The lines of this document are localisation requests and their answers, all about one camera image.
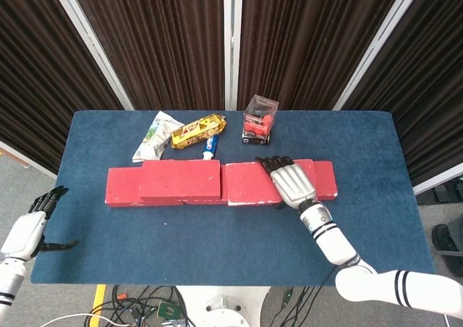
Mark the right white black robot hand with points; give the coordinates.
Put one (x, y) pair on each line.
(293, 184)

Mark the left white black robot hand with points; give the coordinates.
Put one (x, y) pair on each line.
(25, 233)

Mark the red foam brick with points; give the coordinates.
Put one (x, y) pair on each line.
(246, 182)
(202, 201)
(121, 186)
(325, 180)
(177, 178)

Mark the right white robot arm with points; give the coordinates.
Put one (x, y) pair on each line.
(332, 240)

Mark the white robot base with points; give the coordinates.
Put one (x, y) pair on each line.
(224, 305)

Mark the black printed box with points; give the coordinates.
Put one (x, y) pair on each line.
(255, 141)

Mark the clear box with red cups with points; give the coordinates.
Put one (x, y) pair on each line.
(260, 119)

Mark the blue white toothpaste tube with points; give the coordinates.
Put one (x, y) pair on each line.
(210, 147)

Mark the yellow floor tape strip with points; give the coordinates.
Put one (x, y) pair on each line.
(98, 298)

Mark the yellow biscuit package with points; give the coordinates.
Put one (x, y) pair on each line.
(195, 131)

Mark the small orange connector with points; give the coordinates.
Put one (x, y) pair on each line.
(122, 296)

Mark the blue table cloth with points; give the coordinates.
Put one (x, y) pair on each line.
(181, 240)

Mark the brown curtain partition panel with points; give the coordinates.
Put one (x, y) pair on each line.
(307, 45)
(29, 70)
(152, 45)
(434, 88)

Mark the white green snack bag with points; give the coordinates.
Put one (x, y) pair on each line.
(153, 142)

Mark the black equipment pile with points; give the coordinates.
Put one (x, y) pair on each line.
(448, 193)

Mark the black rounded object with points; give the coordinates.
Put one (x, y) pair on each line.
(443, 236)

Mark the green circuit board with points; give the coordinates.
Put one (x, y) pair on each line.
(168, 309)

